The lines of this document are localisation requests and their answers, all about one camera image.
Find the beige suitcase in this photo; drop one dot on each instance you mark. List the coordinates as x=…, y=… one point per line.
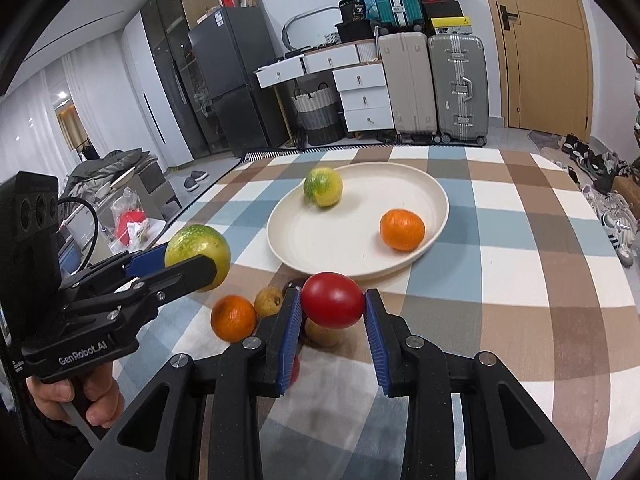
x=405, y=85

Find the dark glass door cabinet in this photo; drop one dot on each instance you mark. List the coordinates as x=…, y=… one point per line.
x=170, y=70

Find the grey slipper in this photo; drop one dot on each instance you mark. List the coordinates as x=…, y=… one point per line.
x=201, y=176
x=191, y=183

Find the grey stool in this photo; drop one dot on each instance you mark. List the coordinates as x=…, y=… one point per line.
x=155, y=185

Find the wooden door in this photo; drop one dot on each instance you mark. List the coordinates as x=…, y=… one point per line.
x=545, y=50

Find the woven laundry basket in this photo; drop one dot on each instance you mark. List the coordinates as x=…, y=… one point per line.
x=317, y=115

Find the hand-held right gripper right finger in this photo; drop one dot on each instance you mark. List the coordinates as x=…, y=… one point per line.
x=375, y=340

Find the small white basket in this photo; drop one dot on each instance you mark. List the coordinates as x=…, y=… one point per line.
x=332, y=37

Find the brown longan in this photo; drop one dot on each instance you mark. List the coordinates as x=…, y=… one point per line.
x=322, y=337
x=267, y=302

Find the black storage box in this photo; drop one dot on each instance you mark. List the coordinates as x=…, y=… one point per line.
x=354, y=31

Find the grey doormat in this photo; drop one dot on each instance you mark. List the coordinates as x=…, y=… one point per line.
x=545, y=140

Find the plain black shoe box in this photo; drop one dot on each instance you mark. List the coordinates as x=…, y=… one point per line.
x=442, y=10

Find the shoe rack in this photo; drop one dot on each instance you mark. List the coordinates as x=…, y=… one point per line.
x=636, y=110

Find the silver suitcase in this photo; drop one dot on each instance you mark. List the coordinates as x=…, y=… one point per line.
x=457, y=85

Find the oval grey mirror frame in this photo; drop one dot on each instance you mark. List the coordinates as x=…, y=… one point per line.
x=292, y=22

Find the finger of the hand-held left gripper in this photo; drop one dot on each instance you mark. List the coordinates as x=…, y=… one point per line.
x=147, y=262
x=195, y=271

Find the grey jacket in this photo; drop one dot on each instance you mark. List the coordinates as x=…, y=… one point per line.
x=110, y=165

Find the person's left hand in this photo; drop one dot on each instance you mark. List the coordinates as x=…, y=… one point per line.
x=102, y=400

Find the white ribbed bin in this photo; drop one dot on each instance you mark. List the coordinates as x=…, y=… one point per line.
x=366, y=51

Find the red tomato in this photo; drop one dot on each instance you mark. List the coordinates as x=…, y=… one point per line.
x=332, y=300
x=295, y=367

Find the cream round plate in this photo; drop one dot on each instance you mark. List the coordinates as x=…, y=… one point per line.
x=350, y=245

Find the white desk with drawers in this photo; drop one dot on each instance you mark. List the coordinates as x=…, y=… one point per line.
x=362, y=95

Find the pile of shoes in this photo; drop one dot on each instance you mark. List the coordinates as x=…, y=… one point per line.
x=610, y=205

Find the orange tangerine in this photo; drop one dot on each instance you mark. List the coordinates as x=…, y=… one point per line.
x=233, y=317
x=402, y=230

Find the yellow and black shoe box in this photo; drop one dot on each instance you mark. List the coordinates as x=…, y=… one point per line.
x=452, y=26

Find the white curtain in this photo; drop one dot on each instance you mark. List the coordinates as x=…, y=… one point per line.
x=40, y=110

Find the grey refrigerator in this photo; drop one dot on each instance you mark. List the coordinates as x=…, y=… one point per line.
x=235, y=60

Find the brown cardboard box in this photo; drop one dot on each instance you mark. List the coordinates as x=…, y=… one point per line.
x=627, y=190

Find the checked tablecloth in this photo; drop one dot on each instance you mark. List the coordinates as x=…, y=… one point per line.
x=500, y=260

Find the large green-yellow citrus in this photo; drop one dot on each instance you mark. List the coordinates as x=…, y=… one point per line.
x=195, y=245

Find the clear plastic bag with red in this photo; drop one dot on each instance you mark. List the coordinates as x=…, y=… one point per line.
x=130, y=220

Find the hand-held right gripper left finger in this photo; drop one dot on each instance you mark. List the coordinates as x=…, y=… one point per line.
x=290, y=340

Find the white wardrobe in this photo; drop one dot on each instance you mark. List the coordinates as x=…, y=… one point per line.
x=145, y=100

